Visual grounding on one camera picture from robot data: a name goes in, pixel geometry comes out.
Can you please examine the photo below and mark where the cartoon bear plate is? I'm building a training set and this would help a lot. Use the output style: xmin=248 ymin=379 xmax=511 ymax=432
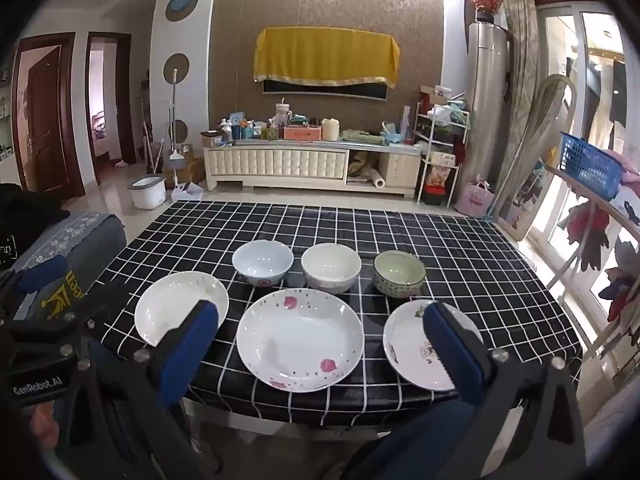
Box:
xmin=383 ymin=300 xmax=454 ymax=392

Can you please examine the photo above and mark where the green patterned bowl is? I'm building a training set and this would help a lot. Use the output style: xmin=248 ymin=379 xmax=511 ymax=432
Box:
xmin=373 ymin=250 xmax=425 ymax=299

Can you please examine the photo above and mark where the large pink petal plate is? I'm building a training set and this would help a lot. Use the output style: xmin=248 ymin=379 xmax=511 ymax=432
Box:
xmin=235 ymin=288 xmax=364 ymax=393

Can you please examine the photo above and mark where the light blue bowl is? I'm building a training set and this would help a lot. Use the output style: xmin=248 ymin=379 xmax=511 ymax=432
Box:
xmin=232 ymin=240 xmax=294 ymax=287

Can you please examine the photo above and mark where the white cream bowl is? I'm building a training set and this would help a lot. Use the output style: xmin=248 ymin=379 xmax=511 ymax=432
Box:
xmin=300 ymin=243 xmax=362 ymax=295

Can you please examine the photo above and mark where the person left hand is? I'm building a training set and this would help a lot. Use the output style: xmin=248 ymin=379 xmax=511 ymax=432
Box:
xmin=29 ymin=402 xmax=60 ymax=451

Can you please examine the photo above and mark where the small white dotted plate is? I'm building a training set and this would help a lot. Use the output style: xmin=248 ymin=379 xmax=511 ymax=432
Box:
xmin=134 ymin=271 xmax=229 ymax=347

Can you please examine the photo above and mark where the grey sofa cushion cover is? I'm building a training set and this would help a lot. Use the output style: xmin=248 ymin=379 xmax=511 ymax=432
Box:
xmin=12 ymin=211 xmax=127 ymax=320

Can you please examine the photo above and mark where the black white grid tablecloth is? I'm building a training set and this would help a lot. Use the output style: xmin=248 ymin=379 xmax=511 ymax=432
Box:
xmin=98 ymin=202 xmax=582 ymax=427

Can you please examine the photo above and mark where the white mop bucket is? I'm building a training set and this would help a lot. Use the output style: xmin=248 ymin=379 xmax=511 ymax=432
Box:
xmin=128 ymin=174 xmax=166 ymax=210

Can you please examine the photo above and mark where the brown wooden door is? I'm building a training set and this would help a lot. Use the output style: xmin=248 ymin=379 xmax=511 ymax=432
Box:
xmin=11 ymin=32 xmax=85 ymax=200

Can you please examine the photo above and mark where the pink gift bag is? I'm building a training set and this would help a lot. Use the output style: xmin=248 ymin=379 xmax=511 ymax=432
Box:
xmin=454 ymin=178 xmax=495 ymax=218

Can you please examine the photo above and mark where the rolled white paper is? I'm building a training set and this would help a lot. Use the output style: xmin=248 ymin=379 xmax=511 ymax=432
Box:
xmin=367 ymin=168 xmax=386 ymax=188

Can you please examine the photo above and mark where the spin mop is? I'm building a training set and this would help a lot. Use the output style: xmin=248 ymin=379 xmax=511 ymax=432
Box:
xmin=168 ymin=68 xmax=186 ymax=183

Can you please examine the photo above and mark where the blue plastic basket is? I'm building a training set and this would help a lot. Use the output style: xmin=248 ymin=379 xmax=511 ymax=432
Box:
xmin=559 ymin=132 xmax=624 ymax=200

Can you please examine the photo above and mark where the white metal shelf rack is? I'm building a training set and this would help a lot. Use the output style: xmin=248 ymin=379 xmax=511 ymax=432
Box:
xmin=413 ymin=86 xmax=471 ymax=207

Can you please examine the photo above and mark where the cream TV cabinet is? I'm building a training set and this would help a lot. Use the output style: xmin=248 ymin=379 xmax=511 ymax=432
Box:
xmin=203 ymin=140 xmax=422 ymax=200

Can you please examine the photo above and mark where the orange box on cabinet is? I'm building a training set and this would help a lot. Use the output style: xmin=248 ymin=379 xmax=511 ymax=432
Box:
xmin=283 ymin=126 xmax=322 ymax=142

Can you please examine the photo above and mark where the cream cylindrical canister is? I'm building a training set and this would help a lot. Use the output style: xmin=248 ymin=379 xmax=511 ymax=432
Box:
xmin=321 ymin=118 xmax=341 ymax=142

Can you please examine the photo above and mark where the standing air conditioner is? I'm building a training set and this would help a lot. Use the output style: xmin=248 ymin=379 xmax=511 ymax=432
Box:
xmin=456 ymin=22 xmax=511 ymax=197

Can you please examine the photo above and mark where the yellow covered television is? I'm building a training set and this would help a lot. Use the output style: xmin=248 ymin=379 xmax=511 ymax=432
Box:
xmin=253 ymin=26 xmax=400 ymax=100

